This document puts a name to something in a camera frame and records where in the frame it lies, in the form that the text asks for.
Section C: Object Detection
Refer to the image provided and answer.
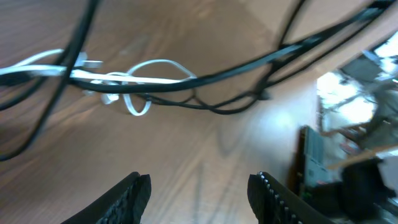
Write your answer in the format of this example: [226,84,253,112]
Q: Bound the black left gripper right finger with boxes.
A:
[247,172,333,224]

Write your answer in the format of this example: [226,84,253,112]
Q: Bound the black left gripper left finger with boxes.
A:
[63,172,152,224]

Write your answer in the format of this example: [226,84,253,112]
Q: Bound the white cable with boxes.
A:
[0,49,197,117]

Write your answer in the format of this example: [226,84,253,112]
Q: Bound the black cable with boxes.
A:
[0,0,392,162]

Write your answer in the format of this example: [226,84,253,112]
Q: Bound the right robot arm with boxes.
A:
[338,158,397,222]

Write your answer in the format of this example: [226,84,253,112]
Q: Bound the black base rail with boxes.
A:
[289,126,343,218]

